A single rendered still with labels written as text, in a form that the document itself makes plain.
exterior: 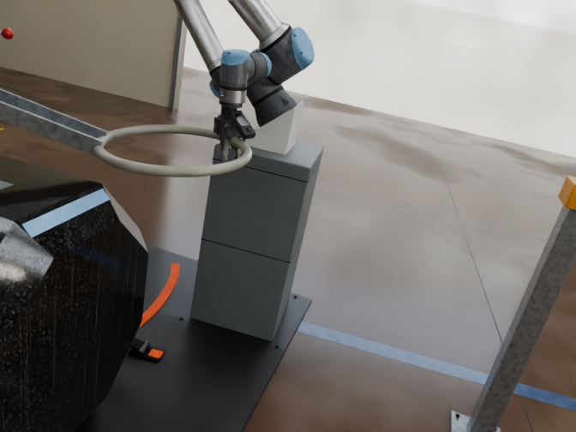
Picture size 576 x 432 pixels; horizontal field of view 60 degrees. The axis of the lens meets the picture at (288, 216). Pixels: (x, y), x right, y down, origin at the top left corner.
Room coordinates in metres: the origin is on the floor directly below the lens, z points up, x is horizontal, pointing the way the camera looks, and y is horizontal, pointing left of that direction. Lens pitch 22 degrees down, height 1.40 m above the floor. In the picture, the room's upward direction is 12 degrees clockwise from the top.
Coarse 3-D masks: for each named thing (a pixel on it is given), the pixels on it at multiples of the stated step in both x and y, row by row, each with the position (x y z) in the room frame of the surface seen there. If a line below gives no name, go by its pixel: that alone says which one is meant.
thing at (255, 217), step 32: (256, 160) 1.91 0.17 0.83; (288, 160) 1.92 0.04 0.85; (320, 160) 2.24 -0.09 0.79; (224, 192) 1.93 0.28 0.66; (256, 192) 1.91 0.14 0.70; (288, 192) 1.89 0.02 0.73; (224, 224) 1.92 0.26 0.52; (256, 224) 1.91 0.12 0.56; (288, 224) 1.89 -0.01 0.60; (224, 256) 1.92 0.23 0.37; (256, 256) 1.90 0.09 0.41; (288, 256) 1.89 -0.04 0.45; (224, 288) 1.92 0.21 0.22; (256, 288) 1.90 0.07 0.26; (288, 288) 2.09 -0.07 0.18; (224, 320) 1.91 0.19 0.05; (256, 320) 1.90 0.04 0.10
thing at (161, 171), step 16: (128, 128) 1.64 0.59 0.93; (144, 128) 1.68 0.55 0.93; (160, 128) 1.71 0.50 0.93; (176, 128) 1.74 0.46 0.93; (192, 128) 1.75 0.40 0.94; (240, 144) 1.63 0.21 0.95; (112, 160) 1.31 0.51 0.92; (128, 160) 1.31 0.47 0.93; (240, 160) 1.44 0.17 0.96; (160, 176) 1.29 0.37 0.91; (176, 176) 1.29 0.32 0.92; (192, 176) 1.31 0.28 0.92
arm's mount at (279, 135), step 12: (300, 108) 2.15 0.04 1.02; (276, 120) 2.00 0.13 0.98; (288, 120) 1.99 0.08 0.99; (264, 132) 2.00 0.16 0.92; (276, 132) 2.00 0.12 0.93; (288, 132) 1.99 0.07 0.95; (252, 144) 2.01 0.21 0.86; (264, 144) 2.00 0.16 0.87; (276, 144) 2.00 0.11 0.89; (288, 144) 2.01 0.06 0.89
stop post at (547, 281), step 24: (552, 240) 1.57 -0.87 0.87; (552, 264) 1.53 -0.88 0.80; (528, 288) 1.59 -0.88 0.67; (552, 288) 1.53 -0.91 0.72; (528, 312) 1.54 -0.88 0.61; (528, 336) 1.53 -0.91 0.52; (504, 360) 1.54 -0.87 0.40; (504, 384) 1.53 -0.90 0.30; (480, 408) 1.54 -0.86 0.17; (504, 408) 1.52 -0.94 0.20
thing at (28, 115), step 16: (0, 96) 1.43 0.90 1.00; (16, 96) 1.44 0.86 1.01; (0, 112) 1.33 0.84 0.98; (16, 112) 1.34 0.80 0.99; (32, 112) 1.45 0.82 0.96; (48, 112) 1.47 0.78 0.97; (32, 128) 1.36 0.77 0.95; (48, 128) 1.37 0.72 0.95; (64, 128) 1.38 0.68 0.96; (80, 128) 1.49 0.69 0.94; (96, 128) 1.51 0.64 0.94; (80, 144) 1.39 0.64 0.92; (96, 144) 1.40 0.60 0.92
